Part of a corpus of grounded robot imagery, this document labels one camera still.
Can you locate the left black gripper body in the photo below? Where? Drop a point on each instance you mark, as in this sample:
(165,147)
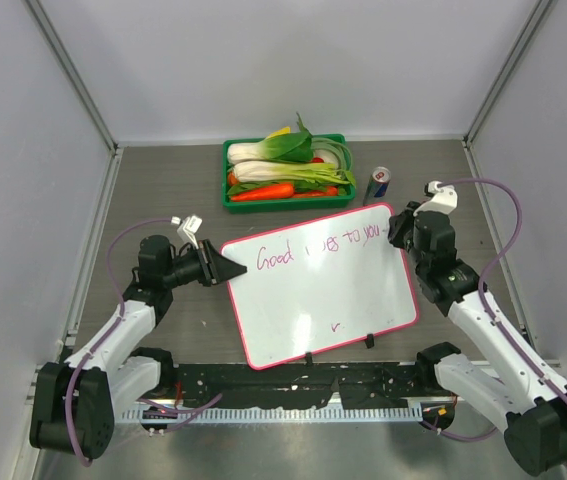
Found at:
(187,268)

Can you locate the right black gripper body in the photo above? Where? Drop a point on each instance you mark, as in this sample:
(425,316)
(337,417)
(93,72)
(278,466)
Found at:
(409,239)

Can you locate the pink framed whiteboard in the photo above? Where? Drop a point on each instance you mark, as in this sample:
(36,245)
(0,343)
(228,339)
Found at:
(319,285)

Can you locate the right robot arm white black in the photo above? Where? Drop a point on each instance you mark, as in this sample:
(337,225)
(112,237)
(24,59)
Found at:
(525,399)

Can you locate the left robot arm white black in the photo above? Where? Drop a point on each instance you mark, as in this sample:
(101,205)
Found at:
(78,400)

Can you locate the energy drink can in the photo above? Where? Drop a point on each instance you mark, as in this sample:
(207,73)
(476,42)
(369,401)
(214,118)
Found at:
(377,185)

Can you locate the red chili pepper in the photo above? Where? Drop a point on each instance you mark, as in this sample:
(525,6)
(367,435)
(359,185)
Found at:
(330,191)

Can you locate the green long beans bundle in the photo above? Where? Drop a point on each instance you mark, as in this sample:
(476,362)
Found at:
(319,142)

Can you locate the green leaf spinach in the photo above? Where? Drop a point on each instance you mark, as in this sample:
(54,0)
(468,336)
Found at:
(240,188)

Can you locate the white onion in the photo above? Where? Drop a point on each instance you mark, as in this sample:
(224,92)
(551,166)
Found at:
(330,155)

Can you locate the green plastic tray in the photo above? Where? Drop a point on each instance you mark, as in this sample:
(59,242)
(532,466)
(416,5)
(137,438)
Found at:
(346,195)

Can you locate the orange carrot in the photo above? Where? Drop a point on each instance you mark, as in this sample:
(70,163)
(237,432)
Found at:
(266,193)

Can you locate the lower celery bok choy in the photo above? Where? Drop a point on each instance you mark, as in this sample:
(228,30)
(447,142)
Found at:
(318,173)

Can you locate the upper bok choy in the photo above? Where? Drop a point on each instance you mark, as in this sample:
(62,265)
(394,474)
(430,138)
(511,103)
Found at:
(291,148)

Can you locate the yellow pepper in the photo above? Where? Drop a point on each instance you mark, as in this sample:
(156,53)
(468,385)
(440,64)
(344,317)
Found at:
(283,131)

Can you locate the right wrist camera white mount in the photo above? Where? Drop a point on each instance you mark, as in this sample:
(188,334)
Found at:
(440,198)

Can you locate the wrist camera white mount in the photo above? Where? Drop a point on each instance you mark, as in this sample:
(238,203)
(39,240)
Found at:
(187,229)
(440,198)

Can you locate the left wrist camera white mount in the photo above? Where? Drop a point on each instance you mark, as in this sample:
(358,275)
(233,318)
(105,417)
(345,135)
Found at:
(187,229)

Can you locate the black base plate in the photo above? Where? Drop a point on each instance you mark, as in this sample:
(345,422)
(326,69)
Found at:
(360,385)

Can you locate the white slotted cable duct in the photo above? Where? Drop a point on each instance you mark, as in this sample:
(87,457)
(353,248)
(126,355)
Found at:
(332,413)

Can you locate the right aluminium frame post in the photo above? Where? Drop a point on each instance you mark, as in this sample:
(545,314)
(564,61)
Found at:
(531,27)

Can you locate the aluminium frame post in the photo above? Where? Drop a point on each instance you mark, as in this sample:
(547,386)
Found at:
(51,36)
(531,27)

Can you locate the left aluminium frame post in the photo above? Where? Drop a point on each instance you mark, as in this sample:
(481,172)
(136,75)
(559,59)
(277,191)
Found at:
(51,36)

